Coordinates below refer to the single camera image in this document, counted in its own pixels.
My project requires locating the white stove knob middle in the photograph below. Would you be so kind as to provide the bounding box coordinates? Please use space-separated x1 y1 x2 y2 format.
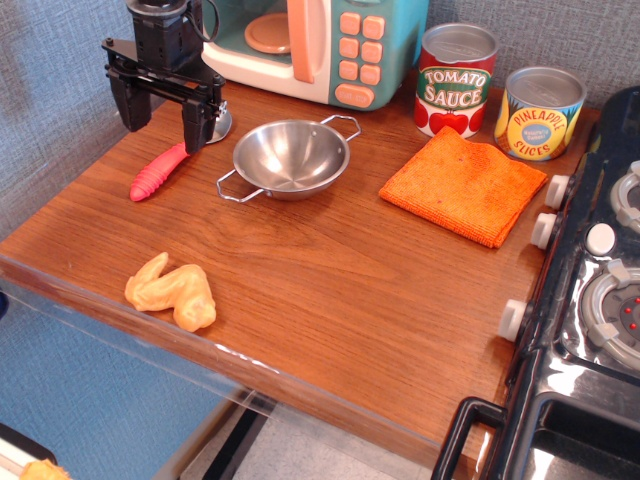
530 213 557 250

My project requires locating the white stove knob bottom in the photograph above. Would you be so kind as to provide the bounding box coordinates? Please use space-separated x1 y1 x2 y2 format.
498 299 527 342

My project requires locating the white stove knob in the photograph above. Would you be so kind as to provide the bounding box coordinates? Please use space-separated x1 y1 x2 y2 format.
530 213 557 250
544 175 571 210
498 299 527 342

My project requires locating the plastic toy chicken wing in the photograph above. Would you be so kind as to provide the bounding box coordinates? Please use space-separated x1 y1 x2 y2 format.
124 252 217 332

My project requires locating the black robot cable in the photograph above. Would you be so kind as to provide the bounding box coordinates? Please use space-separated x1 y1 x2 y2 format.
182 0 221 44

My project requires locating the pineapple slices can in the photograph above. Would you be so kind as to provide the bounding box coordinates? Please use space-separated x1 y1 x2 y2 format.
494 66 587 161

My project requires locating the tomato sauce can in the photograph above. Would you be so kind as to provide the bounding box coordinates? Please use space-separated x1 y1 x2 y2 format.
414 23 499 138

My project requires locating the small stainless steel pot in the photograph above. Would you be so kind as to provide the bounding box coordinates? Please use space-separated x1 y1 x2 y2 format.
216 114 362 204

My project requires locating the white stove knob top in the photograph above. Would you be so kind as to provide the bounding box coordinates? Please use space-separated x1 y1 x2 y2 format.
544 175 571 210

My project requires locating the folded orange cloth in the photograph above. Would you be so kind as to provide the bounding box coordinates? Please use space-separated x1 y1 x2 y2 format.
379 127 547 248

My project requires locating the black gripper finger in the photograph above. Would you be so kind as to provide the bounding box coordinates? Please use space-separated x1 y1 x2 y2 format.
182 96 221 154
107 67 152 132

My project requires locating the pink handled metal spoon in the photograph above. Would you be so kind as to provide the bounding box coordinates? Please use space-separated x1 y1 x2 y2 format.
129 108 233 202

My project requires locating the teal toy microwave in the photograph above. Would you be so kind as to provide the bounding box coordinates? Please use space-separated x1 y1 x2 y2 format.
202 1 429 111

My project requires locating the black toy stove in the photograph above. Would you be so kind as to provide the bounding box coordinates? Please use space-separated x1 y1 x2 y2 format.
432 87 639 479

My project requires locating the orange object bottom left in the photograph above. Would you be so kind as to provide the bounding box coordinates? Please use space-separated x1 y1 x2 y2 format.
19 459 71 480

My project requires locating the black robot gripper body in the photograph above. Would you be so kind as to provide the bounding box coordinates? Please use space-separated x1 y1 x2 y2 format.
102 1 225 104

